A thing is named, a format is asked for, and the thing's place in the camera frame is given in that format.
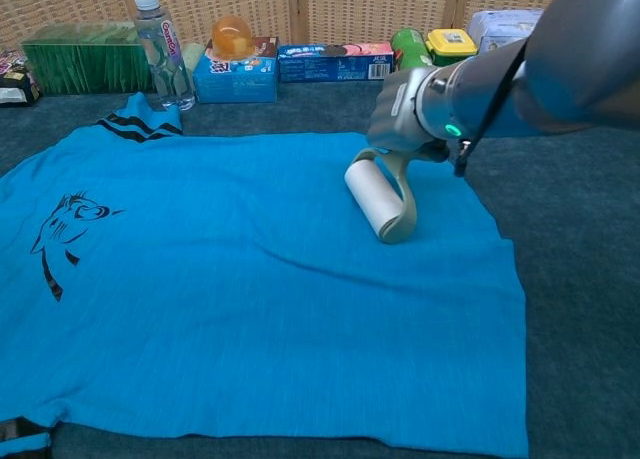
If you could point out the pale green lint roller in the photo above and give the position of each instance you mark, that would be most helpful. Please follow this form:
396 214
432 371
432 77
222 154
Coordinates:
372 199

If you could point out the wicker folding screen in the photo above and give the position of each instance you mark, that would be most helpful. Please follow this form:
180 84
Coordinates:
350 9

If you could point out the blue snack box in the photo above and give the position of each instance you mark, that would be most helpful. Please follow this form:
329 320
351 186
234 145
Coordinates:
235 81

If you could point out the blue T-shirt with black print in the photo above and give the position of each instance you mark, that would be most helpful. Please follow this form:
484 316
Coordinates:
225 279

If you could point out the dark teal table carpet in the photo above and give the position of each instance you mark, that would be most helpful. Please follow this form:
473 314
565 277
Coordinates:
575 279

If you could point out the green container with yellow lid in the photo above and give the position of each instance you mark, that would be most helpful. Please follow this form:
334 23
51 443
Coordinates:
450 44

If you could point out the green chips can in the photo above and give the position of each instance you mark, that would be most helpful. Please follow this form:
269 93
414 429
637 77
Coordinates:
407 49

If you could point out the clear water bottle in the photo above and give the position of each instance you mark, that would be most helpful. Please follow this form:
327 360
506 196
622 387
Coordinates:
162 54

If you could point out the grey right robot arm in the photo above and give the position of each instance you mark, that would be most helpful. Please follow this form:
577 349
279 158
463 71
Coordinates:
550 69

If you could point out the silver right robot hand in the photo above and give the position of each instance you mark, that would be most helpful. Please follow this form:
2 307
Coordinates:
400 109

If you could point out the blue pink cookie box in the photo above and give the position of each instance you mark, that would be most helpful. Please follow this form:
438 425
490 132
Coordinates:
330 66

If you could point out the white tissue pack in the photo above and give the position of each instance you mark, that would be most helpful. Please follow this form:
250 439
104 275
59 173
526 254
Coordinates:
500 29

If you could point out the black purple snack bag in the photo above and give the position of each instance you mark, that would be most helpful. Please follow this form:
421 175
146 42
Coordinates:
17 81

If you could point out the green transparent plastic box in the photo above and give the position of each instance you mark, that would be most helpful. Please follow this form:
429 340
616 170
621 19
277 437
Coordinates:
85 59

